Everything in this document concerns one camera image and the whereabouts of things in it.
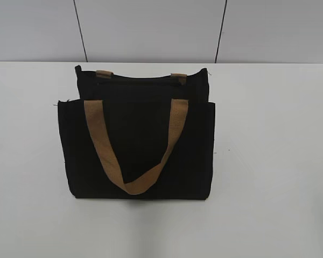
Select black tote bag tan straps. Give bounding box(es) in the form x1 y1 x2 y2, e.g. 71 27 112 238
52 65 216 202

